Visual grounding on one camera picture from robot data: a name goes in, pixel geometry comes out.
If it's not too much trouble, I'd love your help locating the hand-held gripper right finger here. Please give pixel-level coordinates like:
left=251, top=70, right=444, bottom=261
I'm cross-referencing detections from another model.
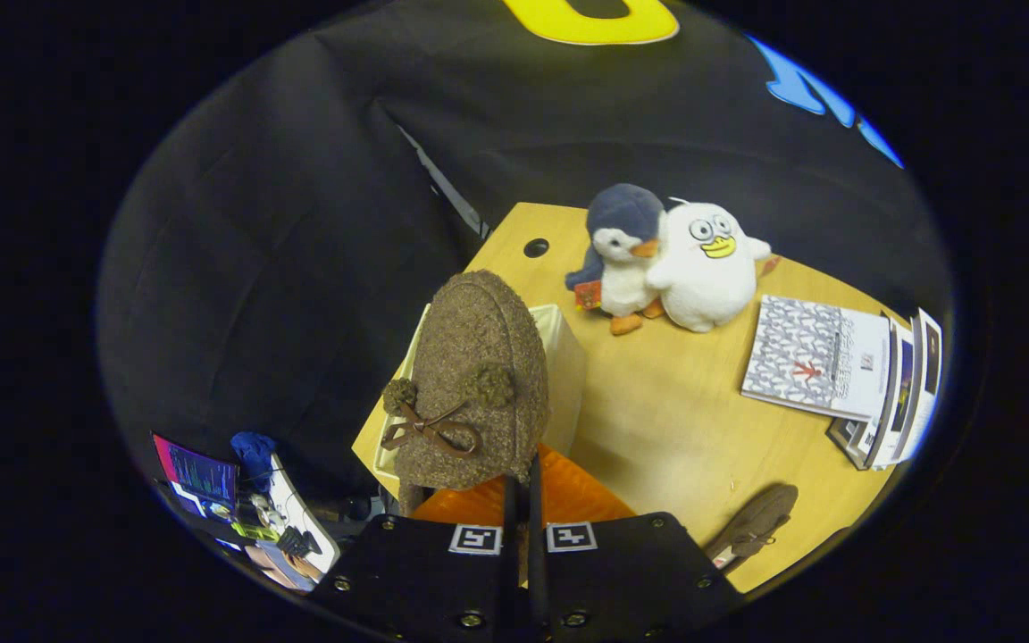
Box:
left=525, top=444, right=743, bottom=643

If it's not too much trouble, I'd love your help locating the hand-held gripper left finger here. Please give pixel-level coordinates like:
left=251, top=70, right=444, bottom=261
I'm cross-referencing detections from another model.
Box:
left=309, top=476, right=526, bottom=643

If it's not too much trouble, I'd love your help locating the beige fabric storage box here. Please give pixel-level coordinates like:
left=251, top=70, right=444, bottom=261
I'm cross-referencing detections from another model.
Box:
left=372, top=302, right=589, bottom=501

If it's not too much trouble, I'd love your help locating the brown fuzzy slipper shoe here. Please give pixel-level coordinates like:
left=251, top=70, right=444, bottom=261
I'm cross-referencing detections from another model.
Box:
left=707, top=484, right=799, bottom=568
left=379, top=271, right=551, bottom=517

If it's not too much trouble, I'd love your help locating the white side desk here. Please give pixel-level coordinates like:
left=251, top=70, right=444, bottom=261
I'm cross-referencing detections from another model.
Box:
left=238, top=451, right=341, bottom=590

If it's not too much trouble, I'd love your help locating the blue cloth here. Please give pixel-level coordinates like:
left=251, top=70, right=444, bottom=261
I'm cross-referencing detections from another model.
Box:
left=230, top=432, right=277, bottom=492

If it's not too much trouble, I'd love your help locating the grey penguin plush toy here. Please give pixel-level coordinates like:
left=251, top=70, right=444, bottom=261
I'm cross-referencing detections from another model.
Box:
left=565, top=183, right=667, bottom=336

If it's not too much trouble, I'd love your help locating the computer monitor screen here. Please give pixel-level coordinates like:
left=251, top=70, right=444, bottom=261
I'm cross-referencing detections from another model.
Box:
left=151, top=432, right=238, bottom=521

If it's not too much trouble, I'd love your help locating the white duck plush toy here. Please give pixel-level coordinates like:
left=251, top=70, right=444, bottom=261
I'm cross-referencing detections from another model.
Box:
left=647, top=198, right=782, bottom=333

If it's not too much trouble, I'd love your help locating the dark cover book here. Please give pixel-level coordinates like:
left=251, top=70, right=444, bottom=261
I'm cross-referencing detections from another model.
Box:
left=827, top=418, right=873, bottom=470

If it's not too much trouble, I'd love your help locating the grey patterned cover book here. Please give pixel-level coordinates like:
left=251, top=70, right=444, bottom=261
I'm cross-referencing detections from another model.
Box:
left=740, top=295, right=892, bottom=421

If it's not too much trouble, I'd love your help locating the white book with blue photo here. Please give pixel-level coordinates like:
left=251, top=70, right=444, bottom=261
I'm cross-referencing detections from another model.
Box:
left=867, top=317, right=917, bottom=470

